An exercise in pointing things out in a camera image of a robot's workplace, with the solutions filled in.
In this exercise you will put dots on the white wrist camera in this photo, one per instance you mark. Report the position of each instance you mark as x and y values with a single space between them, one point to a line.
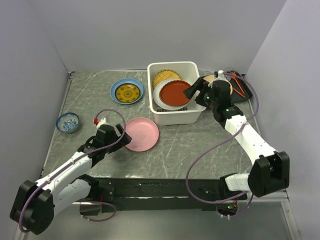
100 122
220 75

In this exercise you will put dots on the pink plate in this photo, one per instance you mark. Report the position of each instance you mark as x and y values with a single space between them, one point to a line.
144 133

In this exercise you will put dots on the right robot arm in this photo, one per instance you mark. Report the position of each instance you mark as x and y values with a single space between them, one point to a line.
270 170

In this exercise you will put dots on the clear plastic cup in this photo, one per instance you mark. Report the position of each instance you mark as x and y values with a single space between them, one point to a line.
230 71

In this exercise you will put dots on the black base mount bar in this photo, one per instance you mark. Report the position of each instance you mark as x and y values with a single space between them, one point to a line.
137 194

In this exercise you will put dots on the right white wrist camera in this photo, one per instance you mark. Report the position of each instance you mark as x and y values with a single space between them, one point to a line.
220 75

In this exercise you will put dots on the blue white small bowl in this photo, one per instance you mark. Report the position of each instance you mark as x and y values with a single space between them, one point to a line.
67 122

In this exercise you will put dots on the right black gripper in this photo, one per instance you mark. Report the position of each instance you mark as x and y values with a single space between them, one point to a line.
190 91

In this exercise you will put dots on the white plastic bin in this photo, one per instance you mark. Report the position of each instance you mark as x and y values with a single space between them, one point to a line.
189 114

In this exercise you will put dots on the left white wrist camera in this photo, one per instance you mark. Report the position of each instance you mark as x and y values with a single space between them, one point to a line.
100 122

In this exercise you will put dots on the beige bird pattern plate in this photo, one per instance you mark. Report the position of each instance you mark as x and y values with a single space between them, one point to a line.
212 78

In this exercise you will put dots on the red round plate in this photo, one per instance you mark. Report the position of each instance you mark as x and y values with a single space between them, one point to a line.
172 93

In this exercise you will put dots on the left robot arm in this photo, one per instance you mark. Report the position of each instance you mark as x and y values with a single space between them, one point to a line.
37 203

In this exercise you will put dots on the orange plastic spoon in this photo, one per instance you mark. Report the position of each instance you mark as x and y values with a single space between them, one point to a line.
234 77

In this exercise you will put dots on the orange plastic fork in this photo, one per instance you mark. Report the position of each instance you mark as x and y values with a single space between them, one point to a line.
239 93

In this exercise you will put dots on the round bamboo mat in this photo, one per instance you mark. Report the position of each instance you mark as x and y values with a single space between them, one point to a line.
165 74

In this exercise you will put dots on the white plate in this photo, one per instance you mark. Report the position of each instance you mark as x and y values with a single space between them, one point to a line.
159 102

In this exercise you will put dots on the black tray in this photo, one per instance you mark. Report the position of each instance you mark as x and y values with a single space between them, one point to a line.
235 98

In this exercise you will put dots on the blue yellow pattern plate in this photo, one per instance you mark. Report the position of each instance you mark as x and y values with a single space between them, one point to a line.
127 91

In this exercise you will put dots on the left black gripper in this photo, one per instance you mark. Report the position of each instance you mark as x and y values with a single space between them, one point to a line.
126 140

